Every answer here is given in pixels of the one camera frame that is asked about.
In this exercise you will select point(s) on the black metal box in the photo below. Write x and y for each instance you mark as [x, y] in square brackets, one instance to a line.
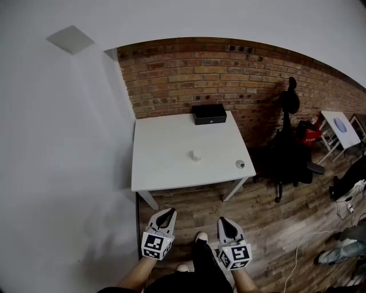
[209, 114]

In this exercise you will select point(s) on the person's right forearm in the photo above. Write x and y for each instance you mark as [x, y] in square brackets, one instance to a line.
[243, 281]

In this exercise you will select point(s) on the person's left forearm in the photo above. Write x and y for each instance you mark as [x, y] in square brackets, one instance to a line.
[140, 271]

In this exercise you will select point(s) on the small white cylinder object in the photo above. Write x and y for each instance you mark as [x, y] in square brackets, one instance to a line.
[195, 156]

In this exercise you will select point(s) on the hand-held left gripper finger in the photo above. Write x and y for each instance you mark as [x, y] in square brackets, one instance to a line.
[174, 226]
[154, 223]

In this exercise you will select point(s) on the person's right white shoe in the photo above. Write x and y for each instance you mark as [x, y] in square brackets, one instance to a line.
[201, 236]

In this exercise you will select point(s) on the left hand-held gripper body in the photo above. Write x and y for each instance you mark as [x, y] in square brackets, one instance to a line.
[155, 246]

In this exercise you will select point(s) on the white power strip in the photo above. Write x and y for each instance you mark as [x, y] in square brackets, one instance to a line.
[350, 207]

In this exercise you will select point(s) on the person's black clothing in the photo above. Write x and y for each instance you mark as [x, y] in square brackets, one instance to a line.
[203, 266]

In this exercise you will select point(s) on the large white table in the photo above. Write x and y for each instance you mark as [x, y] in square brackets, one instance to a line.
[171, 148]

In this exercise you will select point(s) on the grey round table grommet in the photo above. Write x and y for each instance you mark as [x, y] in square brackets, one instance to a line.
[240, 164]

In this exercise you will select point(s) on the red bag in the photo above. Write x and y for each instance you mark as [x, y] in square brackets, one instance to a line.
[310, 134]

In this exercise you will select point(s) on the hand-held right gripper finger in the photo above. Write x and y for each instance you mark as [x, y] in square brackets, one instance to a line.
[221, 231]
[239, 233]

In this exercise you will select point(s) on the small white table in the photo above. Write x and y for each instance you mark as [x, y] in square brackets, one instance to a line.
[350, 137]

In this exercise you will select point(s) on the person's left white shoe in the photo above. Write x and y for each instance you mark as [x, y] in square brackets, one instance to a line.
[183, 267]

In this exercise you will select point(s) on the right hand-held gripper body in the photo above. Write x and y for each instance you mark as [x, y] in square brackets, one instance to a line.
[237, 256]

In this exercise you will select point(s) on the light blue round plate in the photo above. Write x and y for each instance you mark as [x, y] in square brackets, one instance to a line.
[341, 125]

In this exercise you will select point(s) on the black office chair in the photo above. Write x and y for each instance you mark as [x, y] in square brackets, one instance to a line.
[288, 148]

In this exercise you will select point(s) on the person's white shoe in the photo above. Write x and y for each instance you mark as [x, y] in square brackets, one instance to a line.
[183, 267]
[201, 236]

